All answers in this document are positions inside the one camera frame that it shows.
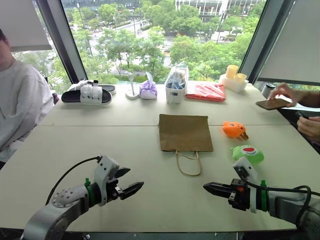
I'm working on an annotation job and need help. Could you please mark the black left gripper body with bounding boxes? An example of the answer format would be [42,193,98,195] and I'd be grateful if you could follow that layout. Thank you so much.
[103,178,126,202]

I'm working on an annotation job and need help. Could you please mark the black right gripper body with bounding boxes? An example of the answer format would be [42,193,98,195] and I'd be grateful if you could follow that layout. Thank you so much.
[226,178,251,212]

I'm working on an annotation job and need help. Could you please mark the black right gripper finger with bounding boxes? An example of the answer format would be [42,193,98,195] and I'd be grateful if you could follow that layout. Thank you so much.
[202,181,233,194]
[206,190,232,200]

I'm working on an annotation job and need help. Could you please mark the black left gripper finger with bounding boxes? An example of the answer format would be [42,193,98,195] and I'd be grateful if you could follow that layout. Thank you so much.
[115,167,132,179]
[119,181,145,201]

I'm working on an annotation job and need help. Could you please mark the brown paper bag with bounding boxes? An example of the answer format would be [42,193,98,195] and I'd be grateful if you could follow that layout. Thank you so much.
[158,113,215,177]

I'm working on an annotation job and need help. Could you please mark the red packet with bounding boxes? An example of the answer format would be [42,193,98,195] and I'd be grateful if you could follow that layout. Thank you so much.
[185,82,227,103]

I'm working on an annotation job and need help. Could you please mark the bystander bare hand holding device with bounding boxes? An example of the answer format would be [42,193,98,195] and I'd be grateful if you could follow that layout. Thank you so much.
[297,115,320,141]

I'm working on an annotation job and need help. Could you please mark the bystander bare hand over phone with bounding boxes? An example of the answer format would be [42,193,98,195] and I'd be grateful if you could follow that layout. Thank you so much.
[267,82,302,109]

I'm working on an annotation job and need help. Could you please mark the green left wrist zip tie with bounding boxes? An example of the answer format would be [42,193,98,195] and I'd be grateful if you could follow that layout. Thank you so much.
[83,177,95,208]

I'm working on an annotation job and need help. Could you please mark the green wrist zip tie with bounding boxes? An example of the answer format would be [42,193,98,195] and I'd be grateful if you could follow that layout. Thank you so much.
[259,179,269,212]
[83,177,95,208]

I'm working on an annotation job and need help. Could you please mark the green right wrist zip tie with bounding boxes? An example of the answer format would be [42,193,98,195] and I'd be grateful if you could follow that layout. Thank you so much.
[259,179,269,212]

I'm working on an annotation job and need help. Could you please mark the green plush toy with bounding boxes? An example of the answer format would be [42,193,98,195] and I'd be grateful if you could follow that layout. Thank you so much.
[230,144,265,166]

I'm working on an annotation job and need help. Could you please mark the orange plush toy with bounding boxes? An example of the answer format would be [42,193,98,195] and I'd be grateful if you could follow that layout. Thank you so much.
[222,120,249,141]

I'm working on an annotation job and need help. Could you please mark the white stand with round base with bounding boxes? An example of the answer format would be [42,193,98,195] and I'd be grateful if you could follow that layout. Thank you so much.
[125,73,139,100]

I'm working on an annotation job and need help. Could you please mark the black and white slide sandal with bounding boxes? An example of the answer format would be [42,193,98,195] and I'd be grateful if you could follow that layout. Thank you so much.
[60,83,113,106]
[74,79,117,96]

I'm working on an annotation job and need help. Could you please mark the purple wrapped pouch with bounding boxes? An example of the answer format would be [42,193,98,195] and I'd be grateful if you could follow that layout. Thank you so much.
[139,79,159,101]

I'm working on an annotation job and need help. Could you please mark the white plastic basket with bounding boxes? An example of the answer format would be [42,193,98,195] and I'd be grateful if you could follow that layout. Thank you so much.
[164,62,189,105]

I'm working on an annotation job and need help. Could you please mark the white rectangular tray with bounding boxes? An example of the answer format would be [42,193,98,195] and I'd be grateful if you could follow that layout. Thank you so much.
[219,73,249,94]

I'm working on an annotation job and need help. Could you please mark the black handheld device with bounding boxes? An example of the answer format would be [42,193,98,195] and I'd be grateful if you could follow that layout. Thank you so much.
[294,110,320,120]

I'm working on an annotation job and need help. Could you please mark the blue plush items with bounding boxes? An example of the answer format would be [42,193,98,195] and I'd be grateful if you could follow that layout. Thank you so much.
[168,70,187,90]

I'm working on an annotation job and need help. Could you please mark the short yellow cup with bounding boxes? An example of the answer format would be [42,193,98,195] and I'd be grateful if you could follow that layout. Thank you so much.
[234,72,248,84]

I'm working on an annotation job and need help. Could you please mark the tall yellow cup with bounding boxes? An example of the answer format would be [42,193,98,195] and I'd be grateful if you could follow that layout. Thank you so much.
[225,64,239,80]

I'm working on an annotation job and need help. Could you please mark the person in white sweater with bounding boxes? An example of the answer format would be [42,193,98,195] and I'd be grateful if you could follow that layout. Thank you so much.
[0,28,55,164]

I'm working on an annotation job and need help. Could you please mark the grey roller blind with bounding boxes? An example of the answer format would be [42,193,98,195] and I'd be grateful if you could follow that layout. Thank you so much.
[256,0,320,86]
[0,0,53,53]

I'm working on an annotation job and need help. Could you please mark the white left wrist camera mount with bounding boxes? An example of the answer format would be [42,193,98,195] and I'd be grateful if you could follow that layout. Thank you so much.
[93,155,121,207]

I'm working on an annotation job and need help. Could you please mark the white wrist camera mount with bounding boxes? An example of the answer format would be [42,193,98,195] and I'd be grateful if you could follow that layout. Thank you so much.
[232,156,259,214]
[93,155,121,207]

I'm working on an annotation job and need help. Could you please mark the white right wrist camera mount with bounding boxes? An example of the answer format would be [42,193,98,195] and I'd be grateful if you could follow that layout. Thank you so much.
[232,156,259,214]

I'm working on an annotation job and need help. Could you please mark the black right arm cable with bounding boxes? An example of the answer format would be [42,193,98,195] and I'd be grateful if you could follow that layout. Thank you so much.
[246,180,320,227]

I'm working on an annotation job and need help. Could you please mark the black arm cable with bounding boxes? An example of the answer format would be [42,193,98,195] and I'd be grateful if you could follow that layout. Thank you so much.
[45,155,102,206]
[246,180,320,227]

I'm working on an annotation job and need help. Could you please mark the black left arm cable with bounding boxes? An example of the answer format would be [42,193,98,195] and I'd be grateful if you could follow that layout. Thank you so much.
[45,155,102,206]

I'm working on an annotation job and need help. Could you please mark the dark window frame pillar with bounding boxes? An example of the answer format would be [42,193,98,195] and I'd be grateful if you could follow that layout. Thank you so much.
[32,0,89,85]
[238,0,296,85]

